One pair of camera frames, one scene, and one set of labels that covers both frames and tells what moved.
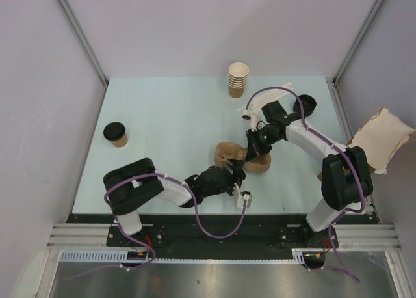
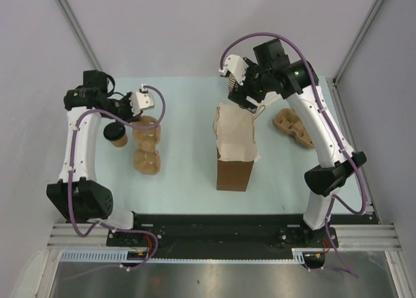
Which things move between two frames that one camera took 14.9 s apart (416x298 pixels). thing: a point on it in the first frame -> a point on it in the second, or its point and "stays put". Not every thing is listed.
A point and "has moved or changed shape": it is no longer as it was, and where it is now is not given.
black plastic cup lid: (114, 131) stays put
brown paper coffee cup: (120, 142) stays put
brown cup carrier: (226, 150) -> (147, 158)
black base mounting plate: (220, 236) stays put
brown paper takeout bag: (382, 132) -> (234, 129)
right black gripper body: (261, 140) -> (255, 86)
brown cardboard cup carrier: (259, 164) has moved or changed shape
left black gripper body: (228, 179) -> (121, 108)
